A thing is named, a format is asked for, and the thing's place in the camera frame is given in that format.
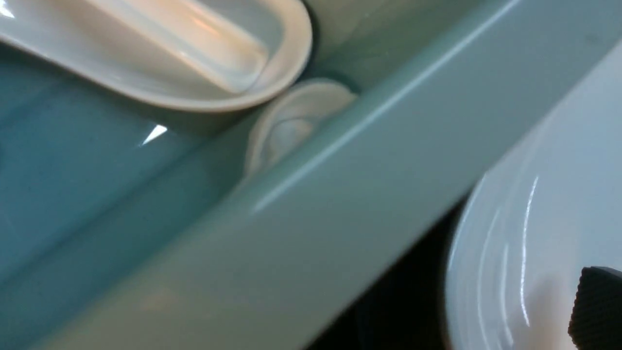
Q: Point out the white spoon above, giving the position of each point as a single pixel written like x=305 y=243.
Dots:
x=192 y=55
x=289 y=120

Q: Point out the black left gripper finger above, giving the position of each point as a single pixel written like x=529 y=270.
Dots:
x=596 y=318

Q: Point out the blue plastic bin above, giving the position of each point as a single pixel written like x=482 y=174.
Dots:
x=128 y=226

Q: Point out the white spoon centre right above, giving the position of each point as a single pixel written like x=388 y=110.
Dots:
x=289 y=120

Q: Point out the small white bowl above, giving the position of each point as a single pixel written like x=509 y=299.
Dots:
x=550 y=207

